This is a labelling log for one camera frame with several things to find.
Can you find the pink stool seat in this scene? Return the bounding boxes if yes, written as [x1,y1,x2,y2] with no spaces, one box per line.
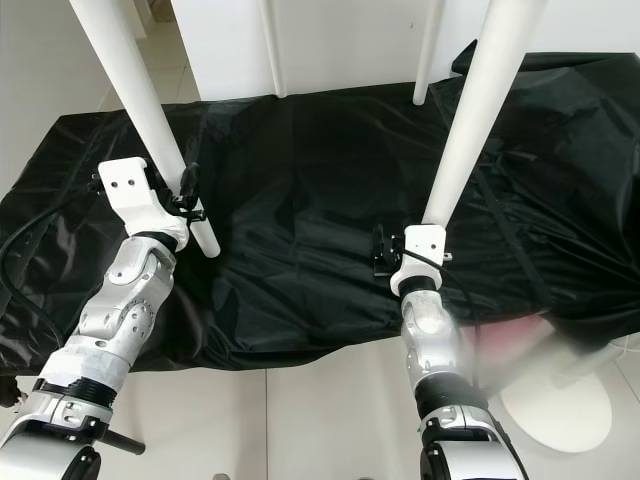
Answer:
[470,315,556,361]

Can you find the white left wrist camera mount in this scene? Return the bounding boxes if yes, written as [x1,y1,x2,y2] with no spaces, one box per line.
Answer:
[95,157,191,249]

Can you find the black cloth table cover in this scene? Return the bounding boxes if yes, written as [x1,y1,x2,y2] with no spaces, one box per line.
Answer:
[0,40,640,376]

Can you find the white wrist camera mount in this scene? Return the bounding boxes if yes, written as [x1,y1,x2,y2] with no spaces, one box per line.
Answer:
[95,157,191,249]
[390,225,449,294]

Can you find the white door frame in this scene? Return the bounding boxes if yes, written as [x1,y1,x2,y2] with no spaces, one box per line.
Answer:
[132,0,173,23]

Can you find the white round stool base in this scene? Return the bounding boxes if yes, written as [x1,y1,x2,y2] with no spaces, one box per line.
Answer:
[500,360,616,456]

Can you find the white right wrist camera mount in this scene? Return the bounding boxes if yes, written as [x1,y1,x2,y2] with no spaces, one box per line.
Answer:
[390,225,449,294]

